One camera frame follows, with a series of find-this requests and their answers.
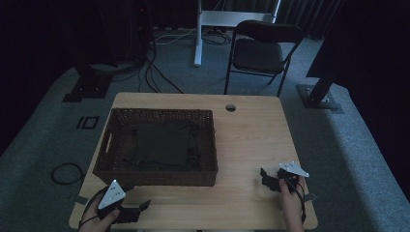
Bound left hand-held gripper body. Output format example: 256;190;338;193
96;179;130;224

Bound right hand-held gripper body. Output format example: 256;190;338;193
277;160;310;193

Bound brown wicker basket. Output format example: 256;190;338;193
92;107;220;188

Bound dark cloth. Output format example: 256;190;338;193
124;121;202;172

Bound person's right hand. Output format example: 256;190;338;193
278;178;307;226

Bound person's left hand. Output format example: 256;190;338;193
77;192;121;232

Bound black slanted stand with base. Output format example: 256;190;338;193
296;47;344;114

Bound black stand with flat base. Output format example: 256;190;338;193
62;62;114;103

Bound black folding chair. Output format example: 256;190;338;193
224;19;305;98

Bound dark curtain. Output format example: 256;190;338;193
277;0;343;38

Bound dark equipment cabinet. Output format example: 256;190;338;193
96;0;153;66

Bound left hand-held gripper black cable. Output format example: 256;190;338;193
77;188;109;230

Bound hand-held gripper black cable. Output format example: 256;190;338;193
77;188;109;230
286;175;308;224

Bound right hand-held gripper black cable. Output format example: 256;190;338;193
286;175;308;224

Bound black cable loop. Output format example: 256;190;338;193
51;162;85;186

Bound black floor cables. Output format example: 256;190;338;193
138;42;185;95

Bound white metal desk frame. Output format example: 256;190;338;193
193;0;281;68

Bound white floor cable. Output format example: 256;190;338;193
154;28;198;46

